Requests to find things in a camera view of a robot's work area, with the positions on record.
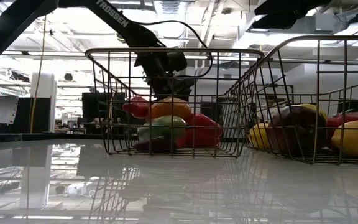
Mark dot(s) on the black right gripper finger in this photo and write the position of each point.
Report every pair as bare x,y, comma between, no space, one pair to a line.
281,21
291,7

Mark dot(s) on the black aluminium table frame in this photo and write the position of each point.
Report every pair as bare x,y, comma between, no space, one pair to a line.
26,137

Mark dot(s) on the black cabinet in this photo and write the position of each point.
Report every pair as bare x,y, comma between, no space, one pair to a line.
23,115

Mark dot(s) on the green toy cucumber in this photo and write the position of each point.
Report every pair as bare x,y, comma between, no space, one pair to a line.
162,127

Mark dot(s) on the black monitor screen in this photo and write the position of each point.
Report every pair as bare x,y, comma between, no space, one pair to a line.
92,105

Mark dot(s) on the small purple toy eggplant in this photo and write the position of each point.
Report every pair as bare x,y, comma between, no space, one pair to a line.
154,145

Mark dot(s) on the red toy apple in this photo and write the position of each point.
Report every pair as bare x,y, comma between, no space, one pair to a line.
350,117

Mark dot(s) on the yellow-orange toy mango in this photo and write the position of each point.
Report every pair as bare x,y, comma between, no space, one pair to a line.
356,138

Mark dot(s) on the red toy bell pepper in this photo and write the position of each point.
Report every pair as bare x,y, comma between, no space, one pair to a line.
202,131

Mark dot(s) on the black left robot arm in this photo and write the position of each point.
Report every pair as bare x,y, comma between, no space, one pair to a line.
11,25

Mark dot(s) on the orange toy bell pepper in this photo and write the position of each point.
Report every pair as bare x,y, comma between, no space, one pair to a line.
169,108

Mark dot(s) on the red toy chili pepper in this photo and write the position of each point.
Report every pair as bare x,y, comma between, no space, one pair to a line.
135,106

